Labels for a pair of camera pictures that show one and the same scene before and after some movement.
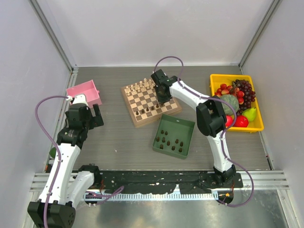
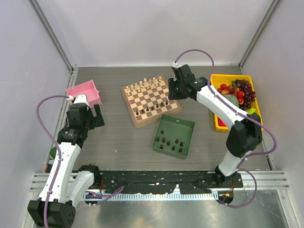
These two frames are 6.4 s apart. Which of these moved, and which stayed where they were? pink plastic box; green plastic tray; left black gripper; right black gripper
Moved: right black gripper
Stayed: pink plastic box; green plastic tray; left black gripper
